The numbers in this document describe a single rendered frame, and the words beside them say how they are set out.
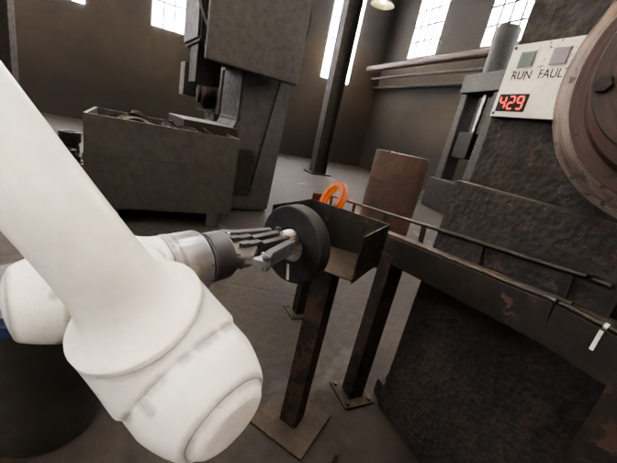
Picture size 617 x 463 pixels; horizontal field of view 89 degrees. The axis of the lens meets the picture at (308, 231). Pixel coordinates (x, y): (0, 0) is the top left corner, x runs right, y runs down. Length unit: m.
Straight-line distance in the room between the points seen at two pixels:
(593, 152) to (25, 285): 0.82
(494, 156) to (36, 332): 1.03
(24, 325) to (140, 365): 0.17
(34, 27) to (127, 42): 1.84
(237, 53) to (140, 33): 7.56
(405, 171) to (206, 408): 3.26
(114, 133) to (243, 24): 1.25
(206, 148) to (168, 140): 0.26
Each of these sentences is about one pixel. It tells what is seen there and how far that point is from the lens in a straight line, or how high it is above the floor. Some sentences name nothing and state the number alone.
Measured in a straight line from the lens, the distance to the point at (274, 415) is 1.23.
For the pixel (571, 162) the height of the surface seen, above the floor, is 0.96.
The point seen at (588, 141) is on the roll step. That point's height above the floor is 1.00.
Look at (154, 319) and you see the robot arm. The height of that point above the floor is 0.78.
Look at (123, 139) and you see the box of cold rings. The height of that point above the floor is 0.61.
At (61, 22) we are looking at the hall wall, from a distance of 10.48.
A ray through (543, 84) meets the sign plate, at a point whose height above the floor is 1.14.
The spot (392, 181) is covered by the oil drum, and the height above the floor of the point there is 0.60.
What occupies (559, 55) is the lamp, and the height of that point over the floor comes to 1.20.
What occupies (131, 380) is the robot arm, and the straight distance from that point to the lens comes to 0.26.
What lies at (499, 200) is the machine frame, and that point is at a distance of 0.96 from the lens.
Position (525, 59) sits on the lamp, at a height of 1.20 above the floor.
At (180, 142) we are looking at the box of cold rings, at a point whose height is 0.64.
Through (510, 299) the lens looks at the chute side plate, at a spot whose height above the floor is 0.67.
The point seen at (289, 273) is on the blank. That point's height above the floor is 0.65.
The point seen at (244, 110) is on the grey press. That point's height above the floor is 0.97.
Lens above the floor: 0.92
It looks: 17 degrees down
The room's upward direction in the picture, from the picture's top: 12 degrees clockwise
